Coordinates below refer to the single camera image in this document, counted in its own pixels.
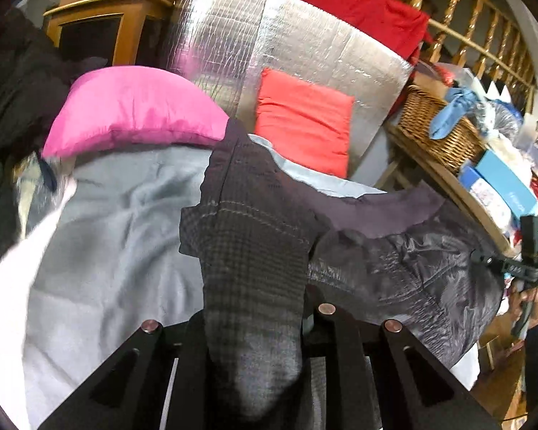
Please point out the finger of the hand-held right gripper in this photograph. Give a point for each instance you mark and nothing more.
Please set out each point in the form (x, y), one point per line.
(486, 260)

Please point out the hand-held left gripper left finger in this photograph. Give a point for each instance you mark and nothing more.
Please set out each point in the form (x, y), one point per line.
(192, 345)

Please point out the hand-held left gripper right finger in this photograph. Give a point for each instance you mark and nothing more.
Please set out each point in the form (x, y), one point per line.
(336, 345)

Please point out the dark quilted zip jacket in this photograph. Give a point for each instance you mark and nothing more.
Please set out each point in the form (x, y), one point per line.
(260, 233)

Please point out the blue cardboard box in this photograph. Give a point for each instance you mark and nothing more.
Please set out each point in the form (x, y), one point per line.
(511, 183)

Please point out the white patterned box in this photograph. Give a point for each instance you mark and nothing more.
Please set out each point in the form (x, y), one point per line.
(486, 197)

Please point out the wooden side table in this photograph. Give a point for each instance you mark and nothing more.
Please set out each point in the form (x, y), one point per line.
(457, 192)

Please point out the clear plastic bag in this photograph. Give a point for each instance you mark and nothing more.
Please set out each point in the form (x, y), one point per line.
(497, 118)

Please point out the wicker basket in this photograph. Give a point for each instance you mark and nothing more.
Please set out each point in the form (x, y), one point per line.
(444, 143)

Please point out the grey blanket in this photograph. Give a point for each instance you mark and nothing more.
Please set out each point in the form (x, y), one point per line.
(116, 242)

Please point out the light blue cloth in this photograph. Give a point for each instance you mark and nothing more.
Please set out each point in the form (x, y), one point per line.
(453, 112)

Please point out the white sheet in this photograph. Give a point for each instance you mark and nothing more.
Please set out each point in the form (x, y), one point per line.
(4, 313)

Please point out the red-orange pillow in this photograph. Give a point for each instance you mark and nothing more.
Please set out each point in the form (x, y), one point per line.
(305, 121)

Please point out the wooden stair banister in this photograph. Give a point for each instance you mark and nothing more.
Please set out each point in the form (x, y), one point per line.
(470, 18)

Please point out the pink pillow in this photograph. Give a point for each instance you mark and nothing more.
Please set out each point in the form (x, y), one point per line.
(134, 107)

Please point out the red blanket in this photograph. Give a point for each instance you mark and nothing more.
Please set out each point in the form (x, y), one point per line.
(363, 9)

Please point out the black puffer jacket pile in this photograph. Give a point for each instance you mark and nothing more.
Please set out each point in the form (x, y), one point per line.
(13, 98)

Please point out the silver foil insulation mat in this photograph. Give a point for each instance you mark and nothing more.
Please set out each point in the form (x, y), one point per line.
(233, 40)

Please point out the wooden cabinet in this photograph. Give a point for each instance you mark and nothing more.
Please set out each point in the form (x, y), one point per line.
(98, 31)

